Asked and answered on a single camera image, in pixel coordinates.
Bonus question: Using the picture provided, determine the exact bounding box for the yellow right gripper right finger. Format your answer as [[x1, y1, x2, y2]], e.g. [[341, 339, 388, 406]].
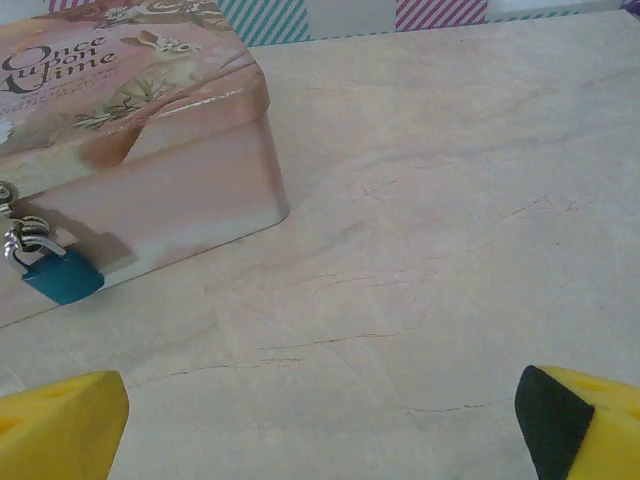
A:
[[514, 364, 640, 480]]

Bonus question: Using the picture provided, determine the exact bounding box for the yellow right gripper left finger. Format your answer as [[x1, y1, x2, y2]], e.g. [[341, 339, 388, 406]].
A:
[[0, 369, 131, 480]]

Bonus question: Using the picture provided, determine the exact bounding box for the small blue padlock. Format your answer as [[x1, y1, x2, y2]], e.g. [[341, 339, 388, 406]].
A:
[[3, 233, 107, 306]]

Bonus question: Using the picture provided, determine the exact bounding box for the pink illustrated tin box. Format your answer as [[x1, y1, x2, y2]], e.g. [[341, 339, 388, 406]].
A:
[[0, 0, 292, 330]]

